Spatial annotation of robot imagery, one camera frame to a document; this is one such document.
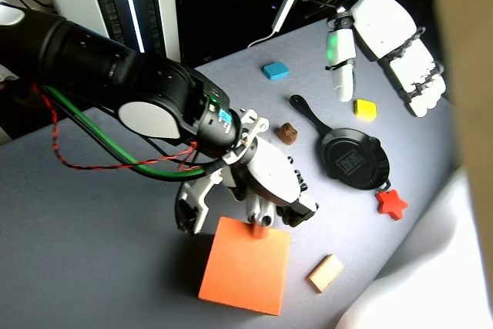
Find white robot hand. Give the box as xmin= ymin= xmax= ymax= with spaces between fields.
xmin=325 ymin=0 xmax=448 ymax=119
xmin=230 ymin=136 xmax=320 ymax=229

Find brown small lump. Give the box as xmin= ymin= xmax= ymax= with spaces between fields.
xmin=277 ymin=122 xmax=299 ymax=145

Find metal tongs with white handles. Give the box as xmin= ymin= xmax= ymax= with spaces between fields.
xmin=245 ymin=196 xmax=277 ymax=240

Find black toy frying pan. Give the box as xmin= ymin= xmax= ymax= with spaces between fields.
xmin=289 ymin=93 xmax=392 ymax=192

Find yellow rounded block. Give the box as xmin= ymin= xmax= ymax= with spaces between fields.
xmin=354 ymin=99 xmax=377 ymax=122

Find orange foam cube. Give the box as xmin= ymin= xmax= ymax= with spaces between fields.
xmin=198 ymin=216 xmax=292 ymax=317

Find blue rounded block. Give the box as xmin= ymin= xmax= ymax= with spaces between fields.
xmin=262 ymin=62 xmax=290 ymax=82

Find tan wooden rectangular block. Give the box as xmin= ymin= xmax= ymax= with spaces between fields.
xmin=307 ymin=253 xmax=345 ymax=294

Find red star block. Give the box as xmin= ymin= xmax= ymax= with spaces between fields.
xmin=375 ymin=189 xmax=409 ymax=221

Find white background sheet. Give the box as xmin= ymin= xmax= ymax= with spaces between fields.
xmin=334 ymin=166 xmax=482 ymax=329

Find grey table cloth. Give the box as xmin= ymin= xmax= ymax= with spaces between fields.
xmin=0 ymin=18 xmax=463 ymax=329

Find white power strip with cable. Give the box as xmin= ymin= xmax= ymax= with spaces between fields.
xmin=246 ymin=0 xmax=300 ymax=49

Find beige blurred post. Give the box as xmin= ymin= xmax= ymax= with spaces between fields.
xmin=434 ymin=0 xmax=493 ymax=329

